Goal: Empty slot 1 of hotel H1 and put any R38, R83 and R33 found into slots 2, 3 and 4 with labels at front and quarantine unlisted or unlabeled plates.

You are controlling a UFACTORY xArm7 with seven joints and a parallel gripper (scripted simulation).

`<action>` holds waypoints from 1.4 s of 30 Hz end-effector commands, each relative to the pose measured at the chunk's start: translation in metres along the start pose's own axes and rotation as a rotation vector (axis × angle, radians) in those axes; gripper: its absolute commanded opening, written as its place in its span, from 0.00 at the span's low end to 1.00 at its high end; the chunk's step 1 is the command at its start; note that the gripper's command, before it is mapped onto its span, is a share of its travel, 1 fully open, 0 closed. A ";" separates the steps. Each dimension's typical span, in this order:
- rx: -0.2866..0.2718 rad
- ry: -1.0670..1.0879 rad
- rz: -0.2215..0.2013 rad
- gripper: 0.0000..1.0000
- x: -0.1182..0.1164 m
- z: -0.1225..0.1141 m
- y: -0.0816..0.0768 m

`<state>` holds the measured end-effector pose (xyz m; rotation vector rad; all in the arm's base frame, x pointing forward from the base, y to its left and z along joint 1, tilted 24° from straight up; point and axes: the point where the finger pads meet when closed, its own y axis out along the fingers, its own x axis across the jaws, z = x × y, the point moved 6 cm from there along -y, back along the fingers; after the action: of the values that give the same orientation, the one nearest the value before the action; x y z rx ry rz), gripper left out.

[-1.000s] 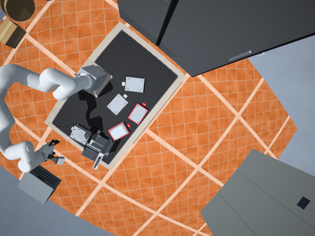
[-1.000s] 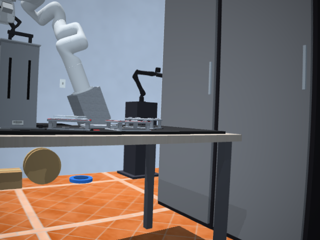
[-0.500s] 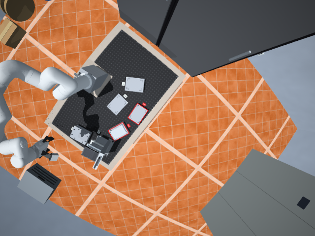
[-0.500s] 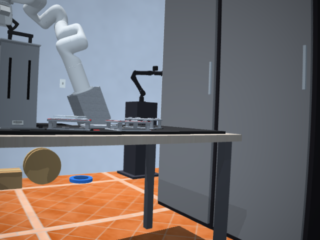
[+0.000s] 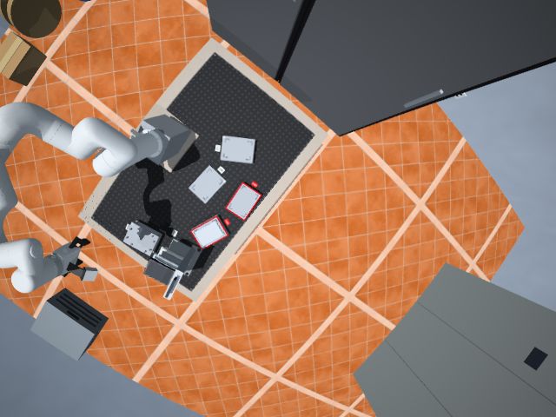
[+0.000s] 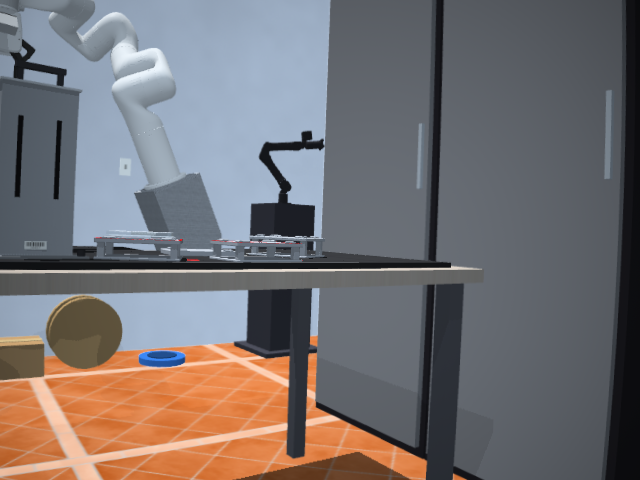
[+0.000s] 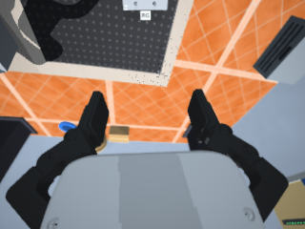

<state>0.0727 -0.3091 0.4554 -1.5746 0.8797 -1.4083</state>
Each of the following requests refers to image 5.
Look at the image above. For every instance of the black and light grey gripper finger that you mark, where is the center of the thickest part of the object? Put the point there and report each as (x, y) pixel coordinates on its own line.
(79, 262)
(83, 242)

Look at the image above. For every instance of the black microplate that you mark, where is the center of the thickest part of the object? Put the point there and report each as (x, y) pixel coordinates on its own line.
(159, 271)

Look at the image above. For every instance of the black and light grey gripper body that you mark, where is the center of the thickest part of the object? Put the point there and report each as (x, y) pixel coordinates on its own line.
(67, 255)

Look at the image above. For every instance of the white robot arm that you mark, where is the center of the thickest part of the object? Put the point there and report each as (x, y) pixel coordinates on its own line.
(82, 141)

